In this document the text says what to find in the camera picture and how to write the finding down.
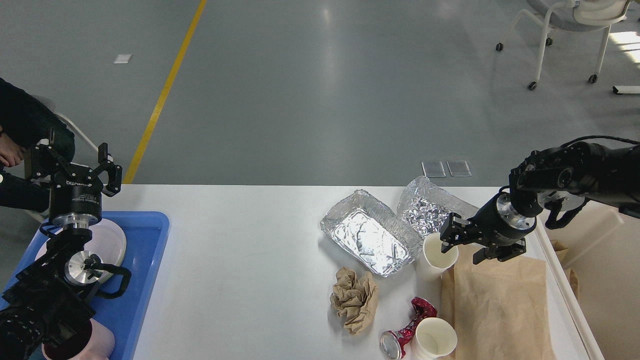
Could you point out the crushed red soda can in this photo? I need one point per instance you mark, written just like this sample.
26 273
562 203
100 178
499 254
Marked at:
393 343

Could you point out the crumpled brown paper ball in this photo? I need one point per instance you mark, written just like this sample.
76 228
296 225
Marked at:
355 300

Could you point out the person's hand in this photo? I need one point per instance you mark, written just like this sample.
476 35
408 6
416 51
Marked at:
11 153

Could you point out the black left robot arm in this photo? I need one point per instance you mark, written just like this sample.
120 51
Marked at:
50 301

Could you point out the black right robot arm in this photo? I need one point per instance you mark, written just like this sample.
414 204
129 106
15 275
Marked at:
562 179

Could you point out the clear floor plate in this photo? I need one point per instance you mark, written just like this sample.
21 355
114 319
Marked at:
433 169
459 168

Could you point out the white bar on floor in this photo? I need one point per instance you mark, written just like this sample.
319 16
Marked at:
626 89

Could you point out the clear floor plate left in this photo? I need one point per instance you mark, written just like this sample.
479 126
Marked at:
433 169

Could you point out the seated person in black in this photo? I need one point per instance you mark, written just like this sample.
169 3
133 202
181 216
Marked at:
26 120

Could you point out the clear floor plate right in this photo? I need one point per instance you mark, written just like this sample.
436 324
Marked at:
459 168

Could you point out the brown paper bag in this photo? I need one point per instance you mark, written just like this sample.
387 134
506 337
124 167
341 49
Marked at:
497 309

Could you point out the pink mug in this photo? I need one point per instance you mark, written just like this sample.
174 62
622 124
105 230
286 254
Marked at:
93 341

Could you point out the white office chair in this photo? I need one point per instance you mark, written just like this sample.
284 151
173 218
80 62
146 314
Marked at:
573 16

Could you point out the pink plate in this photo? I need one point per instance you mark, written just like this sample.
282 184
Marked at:
110 245

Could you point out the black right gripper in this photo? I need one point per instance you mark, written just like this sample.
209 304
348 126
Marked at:
498 226

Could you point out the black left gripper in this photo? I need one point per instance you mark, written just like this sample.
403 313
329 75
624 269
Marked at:
75 189

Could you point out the white chair on left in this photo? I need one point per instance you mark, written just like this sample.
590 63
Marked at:
67 121

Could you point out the aluminium foil tray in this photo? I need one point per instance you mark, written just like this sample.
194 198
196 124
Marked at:
371 232

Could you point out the white plastic bin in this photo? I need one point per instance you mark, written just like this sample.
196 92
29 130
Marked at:
603 249

